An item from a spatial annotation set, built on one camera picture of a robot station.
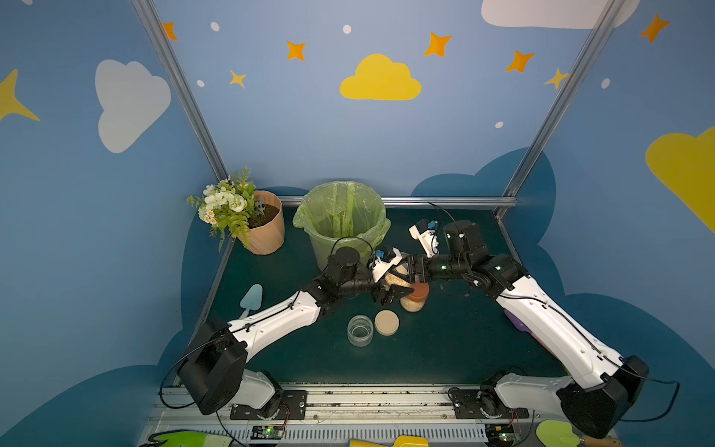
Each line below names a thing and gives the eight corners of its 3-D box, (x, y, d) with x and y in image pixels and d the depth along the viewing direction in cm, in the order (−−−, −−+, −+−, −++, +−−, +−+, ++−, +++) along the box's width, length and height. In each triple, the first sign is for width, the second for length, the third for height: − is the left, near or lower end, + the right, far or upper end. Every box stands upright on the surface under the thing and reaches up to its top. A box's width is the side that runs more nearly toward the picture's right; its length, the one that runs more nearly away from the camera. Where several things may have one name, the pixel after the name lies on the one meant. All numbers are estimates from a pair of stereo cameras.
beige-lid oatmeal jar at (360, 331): (347, 346, 86) (347, 340, 81) (348, 322, 91) (348, 315, 86) (373, 346, 86) (374, 340, 82) (372, 323, 91) (373, 315, 86)
